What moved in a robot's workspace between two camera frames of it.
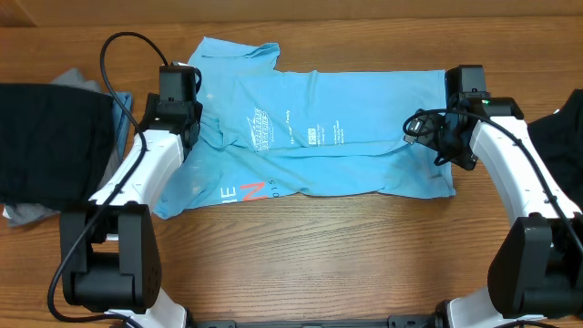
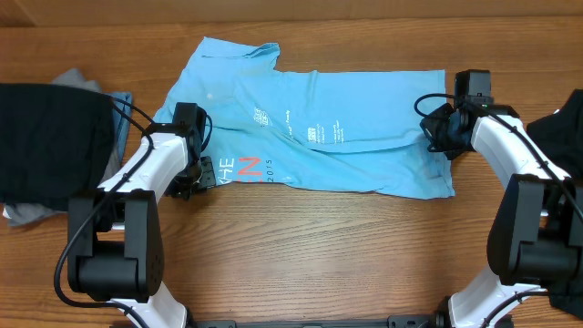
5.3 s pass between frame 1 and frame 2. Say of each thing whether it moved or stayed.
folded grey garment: stayed
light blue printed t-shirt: moved
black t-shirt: stayed
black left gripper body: moved
